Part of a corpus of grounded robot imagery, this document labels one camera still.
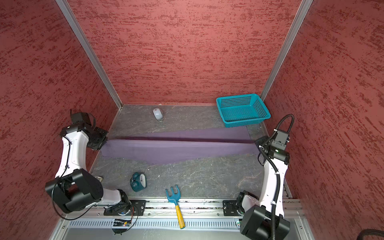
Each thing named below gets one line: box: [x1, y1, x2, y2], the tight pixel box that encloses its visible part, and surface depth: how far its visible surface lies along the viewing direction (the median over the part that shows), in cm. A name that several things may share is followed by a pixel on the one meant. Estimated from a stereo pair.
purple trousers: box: [101, 127, 260, 164], surface depth 91 cm
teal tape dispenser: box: [130, 171, 147, 192], surface depth 77 cm
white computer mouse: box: [152, 108, 164, 122], surface depth 109 cm
